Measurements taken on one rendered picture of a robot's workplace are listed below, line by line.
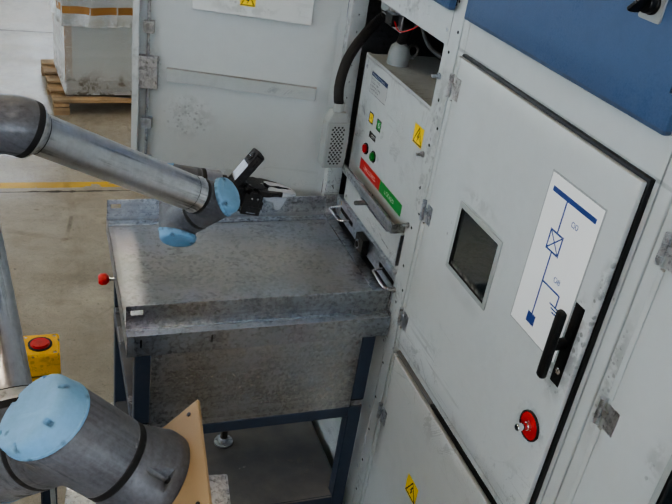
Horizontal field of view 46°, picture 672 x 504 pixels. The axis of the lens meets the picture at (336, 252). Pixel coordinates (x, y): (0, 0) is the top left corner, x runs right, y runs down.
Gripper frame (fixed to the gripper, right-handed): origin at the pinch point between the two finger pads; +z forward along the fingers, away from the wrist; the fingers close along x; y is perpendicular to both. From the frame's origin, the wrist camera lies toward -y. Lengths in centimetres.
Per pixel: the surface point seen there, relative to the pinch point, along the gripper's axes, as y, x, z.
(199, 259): 26.1, -3.3, -19.4
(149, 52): -15, -52, -35
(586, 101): -58, 81, 12
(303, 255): 20.9, -2.9, 10.7
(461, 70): -51, 42, 11
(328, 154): -5.6, -18.5, 15.5
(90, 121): 110, -324, -16
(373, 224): 6.3, 0.7, 27.3
